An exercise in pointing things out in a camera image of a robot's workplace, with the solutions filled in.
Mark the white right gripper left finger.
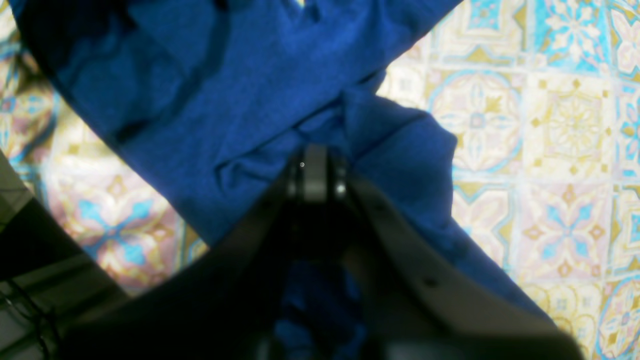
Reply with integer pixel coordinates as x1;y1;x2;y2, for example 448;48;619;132
60;145;329;360

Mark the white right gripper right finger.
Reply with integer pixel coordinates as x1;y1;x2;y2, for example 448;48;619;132
325;148;583;360

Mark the blue long-sleeve T-shirt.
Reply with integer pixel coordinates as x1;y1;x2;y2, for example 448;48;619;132
10;0;553;360

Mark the patterned tile tablecloth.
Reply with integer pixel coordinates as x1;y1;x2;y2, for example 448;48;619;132
1;0;640;360

